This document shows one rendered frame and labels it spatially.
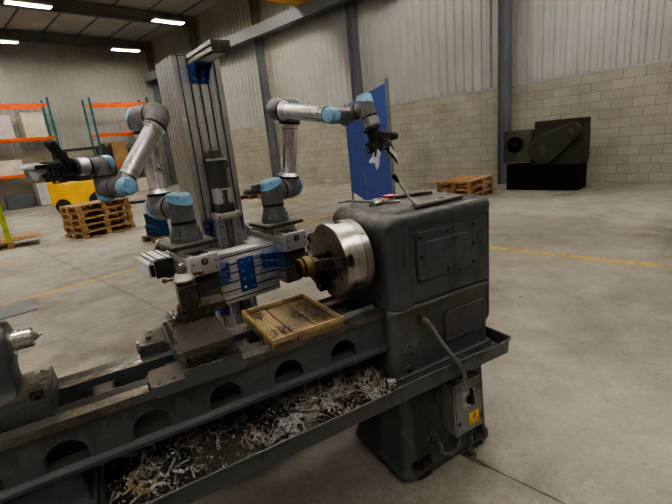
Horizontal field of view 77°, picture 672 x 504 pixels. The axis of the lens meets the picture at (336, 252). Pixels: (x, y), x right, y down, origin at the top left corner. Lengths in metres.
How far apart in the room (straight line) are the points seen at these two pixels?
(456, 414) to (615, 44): 10.19
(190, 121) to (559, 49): 10.36
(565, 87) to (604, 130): 1.33
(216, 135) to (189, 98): 0.22
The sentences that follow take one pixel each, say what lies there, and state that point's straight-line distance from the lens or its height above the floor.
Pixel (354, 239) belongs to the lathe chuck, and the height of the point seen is 1.18.
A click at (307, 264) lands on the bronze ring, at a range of 1.66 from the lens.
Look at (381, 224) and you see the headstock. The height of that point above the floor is 1.23.
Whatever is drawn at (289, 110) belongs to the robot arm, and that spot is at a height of 1.72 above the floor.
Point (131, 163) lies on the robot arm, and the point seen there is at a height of 1.55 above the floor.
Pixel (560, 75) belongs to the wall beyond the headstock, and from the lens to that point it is 11.77.
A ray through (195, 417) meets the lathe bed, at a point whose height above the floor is 0.71.
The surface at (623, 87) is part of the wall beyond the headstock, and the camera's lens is 11.41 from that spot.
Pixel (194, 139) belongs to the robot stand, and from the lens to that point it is 2.31.
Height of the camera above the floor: 1.56
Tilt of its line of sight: 15 degrees down
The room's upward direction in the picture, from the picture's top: 6 degrees counter-clockwise
